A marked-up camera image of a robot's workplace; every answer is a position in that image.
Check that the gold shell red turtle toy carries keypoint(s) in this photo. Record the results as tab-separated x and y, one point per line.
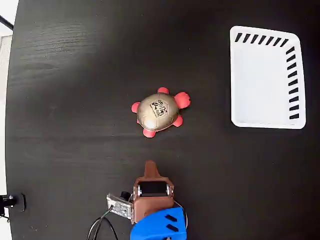
155	115

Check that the white plastic basket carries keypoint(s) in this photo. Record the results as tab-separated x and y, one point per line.
260	82

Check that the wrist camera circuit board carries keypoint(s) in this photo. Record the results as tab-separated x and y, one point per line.
120	206

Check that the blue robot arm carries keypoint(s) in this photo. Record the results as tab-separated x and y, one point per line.
157	227

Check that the black pole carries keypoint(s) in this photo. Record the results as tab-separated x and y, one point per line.
6	23

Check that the black table clamp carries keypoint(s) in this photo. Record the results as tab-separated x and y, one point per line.
15	201

